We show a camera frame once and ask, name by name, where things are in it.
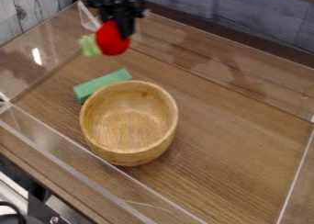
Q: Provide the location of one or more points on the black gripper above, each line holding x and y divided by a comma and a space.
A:
123, 10

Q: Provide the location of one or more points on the red plush strawberry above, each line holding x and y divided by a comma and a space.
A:
106, 41

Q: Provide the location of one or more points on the green foam block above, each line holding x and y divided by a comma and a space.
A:
83, 90

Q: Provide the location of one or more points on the wooden bowl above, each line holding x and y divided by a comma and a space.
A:
129, 121

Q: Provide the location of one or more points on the clear acrylic enclosure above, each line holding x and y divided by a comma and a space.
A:
240, 167

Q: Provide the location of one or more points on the black metal bracket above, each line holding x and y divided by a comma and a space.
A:
40, 214

